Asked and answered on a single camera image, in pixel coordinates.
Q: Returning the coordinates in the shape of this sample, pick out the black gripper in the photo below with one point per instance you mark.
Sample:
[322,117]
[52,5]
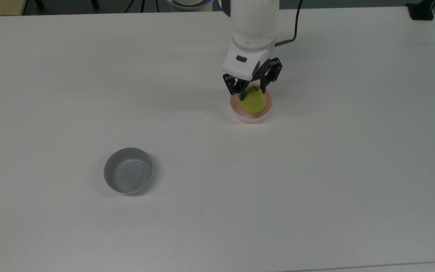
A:
[259,71]

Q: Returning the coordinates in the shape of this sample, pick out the black tripod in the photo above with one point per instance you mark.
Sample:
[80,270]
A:
[142,4]

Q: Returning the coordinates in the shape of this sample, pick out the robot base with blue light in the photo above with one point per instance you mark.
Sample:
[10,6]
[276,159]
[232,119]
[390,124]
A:
[189,3]

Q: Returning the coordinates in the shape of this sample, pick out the pink plastic bowl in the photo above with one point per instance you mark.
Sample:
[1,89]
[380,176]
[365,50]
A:
[251,118]

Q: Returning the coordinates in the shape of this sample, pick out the grey plastic bowl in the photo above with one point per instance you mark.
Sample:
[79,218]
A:
[128,175]

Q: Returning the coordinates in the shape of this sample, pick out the black furniture leg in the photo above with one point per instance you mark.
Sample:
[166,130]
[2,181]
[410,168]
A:
[94,3]
[39,3]

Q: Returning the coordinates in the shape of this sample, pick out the black table clamp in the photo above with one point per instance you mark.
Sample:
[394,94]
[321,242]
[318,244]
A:
[421,13]

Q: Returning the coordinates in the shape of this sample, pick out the green pear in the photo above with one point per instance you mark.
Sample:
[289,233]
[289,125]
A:
[255,104]

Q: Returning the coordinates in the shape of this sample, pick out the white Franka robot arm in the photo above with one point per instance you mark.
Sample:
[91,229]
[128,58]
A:
[253,22]

